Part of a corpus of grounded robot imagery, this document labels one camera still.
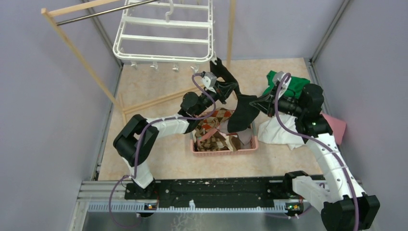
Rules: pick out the green cloth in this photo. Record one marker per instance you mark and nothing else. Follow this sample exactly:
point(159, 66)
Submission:
point(294, 89)

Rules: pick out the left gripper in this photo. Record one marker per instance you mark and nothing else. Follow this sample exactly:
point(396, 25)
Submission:
point(223, 89)

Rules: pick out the wooden drying rack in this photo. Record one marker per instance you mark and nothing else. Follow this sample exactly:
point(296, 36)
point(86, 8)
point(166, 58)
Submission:
point(49, 15)

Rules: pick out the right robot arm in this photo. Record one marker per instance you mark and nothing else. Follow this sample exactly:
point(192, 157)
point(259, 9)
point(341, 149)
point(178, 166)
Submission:
point(344, 205)

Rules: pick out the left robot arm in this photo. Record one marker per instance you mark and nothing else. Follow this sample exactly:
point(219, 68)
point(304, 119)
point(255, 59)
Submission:
point(136, 139)

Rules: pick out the black sock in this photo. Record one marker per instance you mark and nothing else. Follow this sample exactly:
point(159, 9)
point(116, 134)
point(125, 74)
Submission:
point(228, 79)
point(243, 115)

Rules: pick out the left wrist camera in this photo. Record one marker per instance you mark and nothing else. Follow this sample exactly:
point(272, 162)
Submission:
point(209, 80)

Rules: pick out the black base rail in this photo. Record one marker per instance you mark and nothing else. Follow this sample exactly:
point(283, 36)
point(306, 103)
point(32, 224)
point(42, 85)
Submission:
point(218, 193)

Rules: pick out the brown striped sock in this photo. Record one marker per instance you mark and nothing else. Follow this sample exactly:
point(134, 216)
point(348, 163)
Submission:
point(212, 144)

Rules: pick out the pink plastic basket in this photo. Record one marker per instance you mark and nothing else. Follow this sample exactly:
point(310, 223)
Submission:
point(254, 144)

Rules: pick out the grey cloth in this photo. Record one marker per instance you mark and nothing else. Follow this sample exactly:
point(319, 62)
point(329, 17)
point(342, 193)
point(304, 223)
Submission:
point(236, 140)

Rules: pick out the pink cloth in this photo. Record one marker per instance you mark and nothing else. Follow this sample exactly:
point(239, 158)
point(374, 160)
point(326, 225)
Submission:
point(338, 126)

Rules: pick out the white cloth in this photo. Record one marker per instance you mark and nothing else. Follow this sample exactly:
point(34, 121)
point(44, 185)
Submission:
point(271, 132)

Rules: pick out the white clip hanger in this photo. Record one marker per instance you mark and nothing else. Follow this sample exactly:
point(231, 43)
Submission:
point(166, 31)

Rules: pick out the metal rack rod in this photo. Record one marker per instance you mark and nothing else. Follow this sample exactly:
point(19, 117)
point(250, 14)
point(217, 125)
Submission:
point(104, 12)

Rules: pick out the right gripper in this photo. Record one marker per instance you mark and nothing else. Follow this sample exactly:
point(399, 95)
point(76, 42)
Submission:
point(267, 103)

